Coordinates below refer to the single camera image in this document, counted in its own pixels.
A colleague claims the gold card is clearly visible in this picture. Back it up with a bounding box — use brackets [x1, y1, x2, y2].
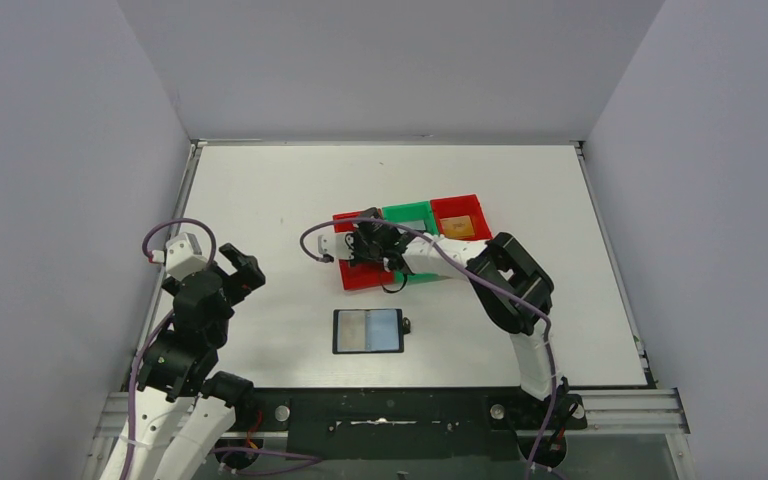
[337, 310, 366, 352]
[440, 215, 475, 239]

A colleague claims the black leather card holder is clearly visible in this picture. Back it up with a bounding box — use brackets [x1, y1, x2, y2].
[332, 308, 412, 355]

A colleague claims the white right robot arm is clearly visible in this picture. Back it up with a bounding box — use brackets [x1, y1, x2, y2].
[344, 209, 583, 430]

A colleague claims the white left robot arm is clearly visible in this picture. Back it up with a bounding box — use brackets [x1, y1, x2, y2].
[101, 238, 265, 479]

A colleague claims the gold card in bin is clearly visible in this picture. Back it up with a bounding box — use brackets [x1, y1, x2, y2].
[440, 215, 475, 239]

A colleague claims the left red plastic bin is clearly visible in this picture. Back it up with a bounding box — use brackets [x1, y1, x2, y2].
[332, 211, 395, 291]

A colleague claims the red plastic bin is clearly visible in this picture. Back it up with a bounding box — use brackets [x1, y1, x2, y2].
[430, 194, 493, 241]
[332, 211, 395, 291]

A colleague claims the green plastic bin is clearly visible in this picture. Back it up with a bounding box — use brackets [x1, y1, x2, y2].
[381, 201, 439, 287]

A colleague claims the right red plastic bin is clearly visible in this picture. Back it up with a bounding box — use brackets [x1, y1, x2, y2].
[430, 194, 493, 241]

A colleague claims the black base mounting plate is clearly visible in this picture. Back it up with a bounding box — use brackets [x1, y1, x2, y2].
[215, 386, 588, 461]

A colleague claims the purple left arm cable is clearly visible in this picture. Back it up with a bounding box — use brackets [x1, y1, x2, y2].
[118, 218, 218, 480]

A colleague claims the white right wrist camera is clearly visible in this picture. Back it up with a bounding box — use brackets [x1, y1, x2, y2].
[317, 234, 335, 263]

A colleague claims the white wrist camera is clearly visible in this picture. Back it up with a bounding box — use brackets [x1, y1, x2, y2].
[164, 232, 208, 281]
[317, 234, 335, 263]

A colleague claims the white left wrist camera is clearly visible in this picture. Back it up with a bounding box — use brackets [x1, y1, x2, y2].
[164, 232, 208, 281]

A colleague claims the aluminium frame rail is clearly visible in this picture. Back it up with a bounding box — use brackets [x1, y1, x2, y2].
[92, 389, 691, 440]

